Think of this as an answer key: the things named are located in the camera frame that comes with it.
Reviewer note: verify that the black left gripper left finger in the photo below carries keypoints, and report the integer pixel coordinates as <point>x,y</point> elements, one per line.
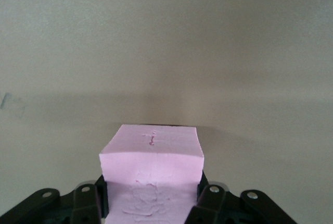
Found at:
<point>52,208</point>

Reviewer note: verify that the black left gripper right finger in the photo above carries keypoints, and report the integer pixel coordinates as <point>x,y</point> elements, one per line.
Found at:
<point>234,211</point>

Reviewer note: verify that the pink foam block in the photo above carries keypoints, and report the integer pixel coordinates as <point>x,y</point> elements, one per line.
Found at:
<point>151,172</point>

